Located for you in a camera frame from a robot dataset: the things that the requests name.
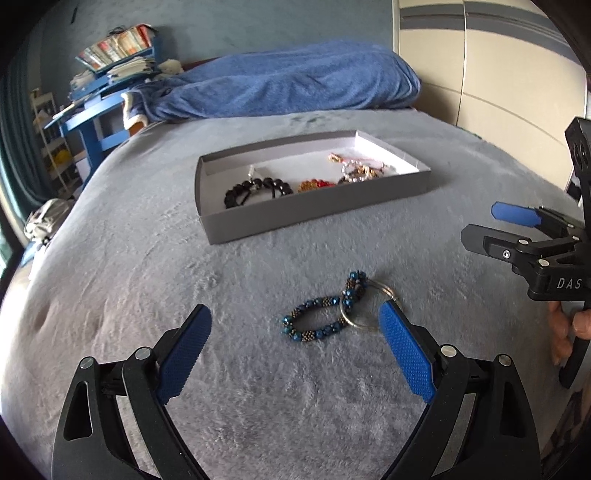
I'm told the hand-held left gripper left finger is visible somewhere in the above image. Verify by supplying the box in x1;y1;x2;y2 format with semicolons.
52;304;213;480

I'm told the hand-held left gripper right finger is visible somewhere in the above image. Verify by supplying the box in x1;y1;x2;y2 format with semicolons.
379;300;541;480

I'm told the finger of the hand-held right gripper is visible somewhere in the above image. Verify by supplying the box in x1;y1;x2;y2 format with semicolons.
490;202;588;241
461;223;581;278

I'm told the thin silver bangle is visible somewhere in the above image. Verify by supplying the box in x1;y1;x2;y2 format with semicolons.
338;276;399;332

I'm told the blue bead bracelet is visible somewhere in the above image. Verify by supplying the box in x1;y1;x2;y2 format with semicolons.
281;270;370;344

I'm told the silver bead bracelet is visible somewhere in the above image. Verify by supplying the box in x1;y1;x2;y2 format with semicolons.
342;159;376;183

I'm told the grey cardboard box tray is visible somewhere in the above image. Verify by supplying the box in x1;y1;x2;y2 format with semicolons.
195;130;432;245

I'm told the person's right hand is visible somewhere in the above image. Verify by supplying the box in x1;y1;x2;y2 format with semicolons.
549;301;591;366

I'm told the grey fleece blanket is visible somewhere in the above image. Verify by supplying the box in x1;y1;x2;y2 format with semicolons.
0;108;591;480

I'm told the beige wardrobe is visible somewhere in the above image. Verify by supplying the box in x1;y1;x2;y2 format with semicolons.
392;0;591;195

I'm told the blue wooden shelf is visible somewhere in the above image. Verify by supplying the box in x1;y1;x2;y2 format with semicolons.
44;37;162;171

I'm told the blue blanket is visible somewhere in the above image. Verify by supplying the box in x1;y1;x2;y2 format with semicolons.
139;39;422;123

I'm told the blue robe white lining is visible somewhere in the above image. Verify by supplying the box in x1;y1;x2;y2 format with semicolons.
121;78;185;134

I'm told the white storage rack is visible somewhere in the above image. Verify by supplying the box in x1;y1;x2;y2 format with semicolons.
30;90;86;197

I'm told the dark teal curtain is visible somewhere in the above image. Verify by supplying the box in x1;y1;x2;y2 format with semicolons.
0;55;51;241

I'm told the stack of papers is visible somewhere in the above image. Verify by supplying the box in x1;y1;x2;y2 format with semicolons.
69;58;158;90

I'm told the row of books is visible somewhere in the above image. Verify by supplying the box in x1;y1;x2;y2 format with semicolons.
76;25;158;72

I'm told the black bead bracelet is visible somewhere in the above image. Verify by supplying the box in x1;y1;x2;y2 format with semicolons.
224;175;294;209

